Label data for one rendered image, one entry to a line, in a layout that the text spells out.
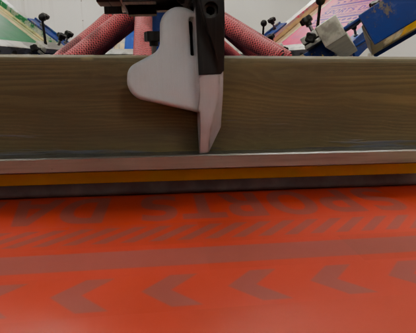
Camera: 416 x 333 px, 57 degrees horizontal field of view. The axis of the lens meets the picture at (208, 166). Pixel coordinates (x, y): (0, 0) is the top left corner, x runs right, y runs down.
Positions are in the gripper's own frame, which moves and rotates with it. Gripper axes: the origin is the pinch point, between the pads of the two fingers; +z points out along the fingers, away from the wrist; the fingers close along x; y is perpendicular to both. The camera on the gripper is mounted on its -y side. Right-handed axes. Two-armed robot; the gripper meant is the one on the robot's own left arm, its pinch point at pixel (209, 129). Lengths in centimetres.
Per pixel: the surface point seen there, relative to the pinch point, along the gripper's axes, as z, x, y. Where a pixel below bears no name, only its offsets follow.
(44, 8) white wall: -81, -437, 122
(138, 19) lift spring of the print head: -19, -86, 8
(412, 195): 5.3, 2.9, -14.6
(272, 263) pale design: 4.8, 11.9, -1.3
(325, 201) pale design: 5.1, 3.3, -7.7
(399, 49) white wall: -19, -289, -200
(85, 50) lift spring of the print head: -12, -86, 23
